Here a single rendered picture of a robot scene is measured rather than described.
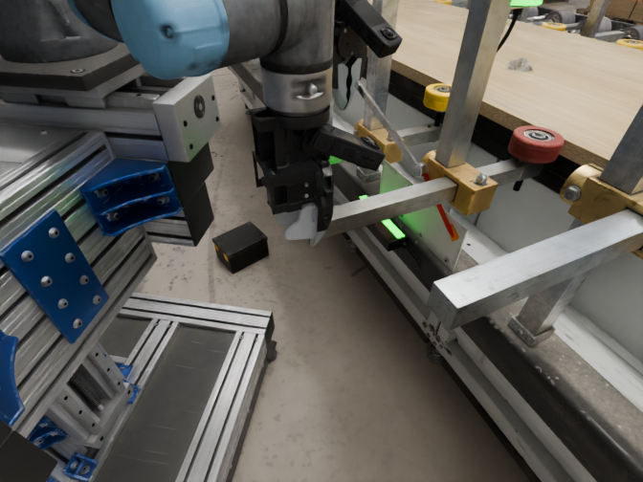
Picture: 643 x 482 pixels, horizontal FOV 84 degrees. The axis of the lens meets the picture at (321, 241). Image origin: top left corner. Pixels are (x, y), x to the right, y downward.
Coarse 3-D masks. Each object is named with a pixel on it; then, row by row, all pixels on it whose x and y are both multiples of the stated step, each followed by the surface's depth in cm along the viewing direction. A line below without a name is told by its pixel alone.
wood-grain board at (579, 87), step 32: (416, 0) 174; (416, 32) 123; (448, 32) 123; (512, 32) 123; (544, 32) 123; (416, 64) 94; (448, 64) 94; (544, 64) 94; (576, 64) 94; (608, 64) 94; (640, 64) 94; (512, 96) 77; (544, 96) 77; (576, 96) 77; (608, 96) 77; (640, 96) 77; (512, 128) 70; (576, 128) 65; (608, 128) 65; (576, 160) 61; (608, 160) 56
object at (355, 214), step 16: (512, 160) 64; (496, 176) 61; (512, 176) 63; (528, 176) 65; (400, 192) 57; (416, 192) 57; (432, 192) 57; (448, 192) 58; (336, 208) 53; (352, 208) 53; (368, 208) 53; (384, 208) 54; (400, 208) 56; (416, 208) 58; (336, 224) 52; (352, 224) 54; (368, 224) 55
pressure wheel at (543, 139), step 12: (516, 132) 62; (528, 132) 63; (540, 132) 61; (552, 132) 62; (516, 144) 62; (528, 144) 60; (540, 144) 59; (552, 144) 59; (516, 156) 62; (528, 156) 61; (540, 156) 60; (552, 156) 60
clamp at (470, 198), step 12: (432, 156) 64; (432, 168) 63; (444, 168) 60; (456, 168) 60; (468, 168) 60; (456, 180) 58; (468, 180) 57; (492, 180) 57; (456, 192) 59; (468, 192) 56; (480, 192) 56; (492, 192) 57; (456, 204) 60; (468, 204) 57; (480, 204) 58
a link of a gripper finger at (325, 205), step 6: (324, 180) 45; (324, 186) 45; (324, 192) 44; (330, 192) 44; (318, 198) 45; (324, 198) 45; (330, 198) 45; (318, 204) 46; (324, 204) 45; (330, 204) 45; (318, 210) 47; (324, 210) 45; (330, 210) 46; (318, 216) 47; (324, 216) 47; (330, 216) 47; (318, 222) 48; (324, 222) 47; (318, 228) 49; (324, 228) 49
